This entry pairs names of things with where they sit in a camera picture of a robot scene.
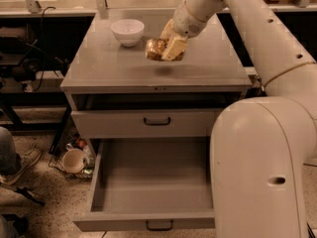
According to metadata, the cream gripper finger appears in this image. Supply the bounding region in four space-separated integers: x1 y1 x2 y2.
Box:
159 19 173 40
161 34 187 61

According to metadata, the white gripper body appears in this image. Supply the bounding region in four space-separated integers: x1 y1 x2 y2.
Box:
172 0 207 38

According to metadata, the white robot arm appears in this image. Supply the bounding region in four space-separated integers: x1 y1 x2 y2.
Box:
172 0 317 238

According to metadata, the grey drawer cabinet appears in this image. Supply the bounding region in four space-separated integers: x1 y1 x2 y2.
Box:
61 9 251 149

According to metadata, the grey top drawer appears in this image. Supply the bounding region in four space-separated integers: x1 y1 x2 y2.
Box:
71 109 220 139

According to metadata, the open grey middle drawer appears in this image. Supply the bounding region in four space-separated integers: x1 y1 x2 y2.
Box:
74 137 215 232

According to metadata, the white ceramic bowl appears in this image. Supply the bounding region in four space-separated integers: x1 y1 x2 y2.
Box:
111 19 145 47

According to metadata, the black machinery under bench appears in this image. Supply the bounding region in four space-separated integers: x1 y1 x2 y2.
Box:
0 24 69 92

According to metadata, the white cup in basket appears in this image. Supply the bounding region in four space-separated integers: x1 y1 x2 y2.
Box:
62 149 85 174

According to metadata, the grey shoe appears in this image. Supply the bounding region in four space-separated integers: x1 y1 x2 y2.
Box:
0 148 43 185

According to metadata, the grey trouser leg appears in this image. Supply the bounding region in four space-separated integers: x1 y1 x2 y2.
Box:
0 127 21 176

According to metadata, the black drawer handle top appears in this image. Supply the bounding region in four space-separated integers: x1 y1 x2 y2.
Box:
143 117 171 126

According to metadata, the black drawer handle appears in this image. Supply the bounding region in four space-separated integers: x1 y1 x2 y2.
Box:
143 117 171 126
146 220 174 232

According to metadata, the wire basket on floor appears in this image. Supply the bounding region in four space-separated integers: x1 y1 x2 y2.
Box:
49 139 96 179

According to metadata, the black drawer handle middle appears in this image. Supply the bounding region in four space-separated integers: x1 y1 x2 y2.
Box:
146 220 174 232

